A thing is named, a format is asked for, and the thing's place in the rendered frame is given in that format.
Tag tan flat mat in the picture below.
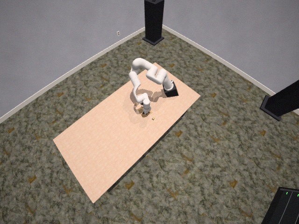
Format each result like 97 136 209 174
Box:
138 107 152 118

